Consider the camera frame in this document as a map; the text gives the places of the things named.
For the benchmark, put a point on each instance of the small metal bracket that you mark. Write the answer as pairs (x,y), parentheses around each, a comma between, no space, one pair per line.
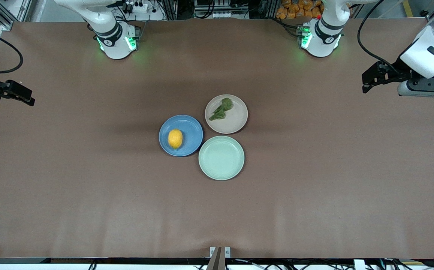
(228,251)

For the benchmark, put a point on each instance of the aluminium frame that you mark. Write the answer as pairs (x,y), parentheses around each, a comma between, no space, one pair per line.
(3,17)

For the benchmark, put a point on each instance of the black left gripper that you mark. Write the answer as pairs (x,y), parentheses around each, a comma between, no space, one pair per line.
(401,71)

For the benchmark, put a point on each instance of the white power strip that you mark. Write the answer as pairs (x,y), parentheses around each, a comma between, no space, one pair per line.
(138,6)

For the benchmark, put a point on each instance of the yellow lemon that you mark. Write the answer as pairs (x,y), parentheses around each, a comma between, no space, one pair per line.
(175,138)

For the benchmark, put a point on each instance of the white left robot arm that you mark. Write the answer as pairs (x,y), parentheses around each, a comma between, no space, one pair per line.
(322,39)

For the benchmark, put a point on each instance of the beige plate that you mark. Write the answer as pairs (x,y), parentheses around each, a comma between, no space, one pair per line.
(235,120)

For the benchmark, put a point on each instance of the light green plate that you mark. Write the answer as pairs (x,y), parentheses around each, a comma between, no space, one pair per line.
(221,158)

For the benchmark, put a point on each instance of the brown wooden strip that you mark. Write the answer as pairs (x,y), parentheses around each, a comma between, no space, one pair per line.
(216,260)

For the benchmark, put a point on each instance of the blue plate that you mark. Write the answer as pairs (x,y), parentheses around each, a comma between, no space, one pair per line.
(191,132)

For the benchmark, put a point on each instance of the orange snack bag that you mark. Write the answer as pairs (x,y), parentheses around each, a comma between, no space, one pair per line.
(295,9)

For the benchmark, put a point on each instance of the green lettuce leaf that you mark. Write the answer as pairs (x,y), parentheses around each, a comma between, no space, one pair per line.
(221,110)

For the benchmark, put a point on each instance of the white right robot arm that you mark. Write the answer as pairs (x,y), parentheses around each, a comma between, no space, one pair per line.
(112,42)

